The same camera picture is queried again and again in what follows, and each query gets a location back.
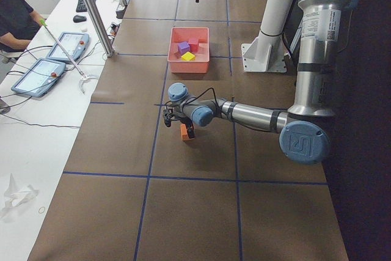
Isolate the pink plastic bin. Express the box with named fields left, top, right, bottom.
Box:
left=167, top=27, right=210, bottom=73

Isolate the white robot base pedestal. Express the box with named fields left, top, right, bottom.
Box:
left=241, top=0, right=303, bottom=73

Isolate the seated person in black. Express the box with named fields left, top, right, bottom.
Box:
left=1, top=0, right=43, bottom=53

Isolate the crumpled white tissue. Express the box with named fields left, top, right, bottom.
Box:
left=1, top=173, right=39, bottom=218

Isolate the purple foam block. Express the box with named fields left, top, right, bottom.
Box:
left=177, top=41, right=191, bottom=56

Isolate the far teach pendant tablet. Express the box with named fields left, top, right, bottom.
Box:
left=46, top=32, right=90, bottom=62

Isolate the red foam block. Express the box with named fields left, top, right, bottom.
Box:
left=188, top=37, right=199, bottom=53

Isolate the yellow-green foam block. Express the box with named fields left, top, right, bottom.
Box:
left=181, top=51, right=196, bottom=61

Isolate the aluminium frame post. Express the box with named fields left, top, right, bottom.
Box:
left=84, top=0, right=114, bottom=58

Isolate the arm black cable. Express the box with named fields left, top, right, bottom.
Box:
left=166, top=87, right=239, bottom=115

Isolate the reacher grabber stick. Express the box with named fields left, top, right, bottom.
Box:
left=40, top=19, right=100, bottom=94

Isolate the teach pendant tablet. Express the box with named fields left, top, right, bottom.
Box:
left=46, top=32, right=90, bottom=62
left=11, top=58, right=66, bottom=97

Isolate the near teach pendant tablet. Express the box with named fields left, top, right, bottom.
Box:
left=11, top=58, right=66, bottom=97

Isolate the black computer mouse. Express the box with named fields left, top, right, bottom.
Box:
left=73, top=15, right=87, bottom=23

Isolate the orange foam block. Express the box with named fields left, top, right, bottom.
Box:
left=180, top=123, right=191, bottom=141

